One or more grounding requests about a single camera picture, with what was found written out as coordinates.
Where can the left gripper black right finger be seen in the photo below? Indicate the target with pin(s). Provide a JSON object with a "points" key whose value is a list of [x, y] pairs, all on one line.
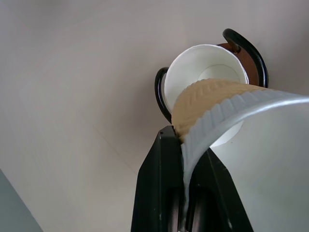
{"points": [[217, 193]]}

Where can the tan ribbed paper cup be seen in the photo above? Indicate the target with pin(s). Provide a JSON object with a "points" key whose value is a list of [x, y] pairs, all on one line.
{"points": [[265, 157], [200, 62]]}

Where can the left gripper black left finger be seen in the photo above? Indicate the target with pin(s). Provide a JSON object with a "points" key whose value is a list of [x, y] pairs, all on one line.
{"points": [[157, 183]]}

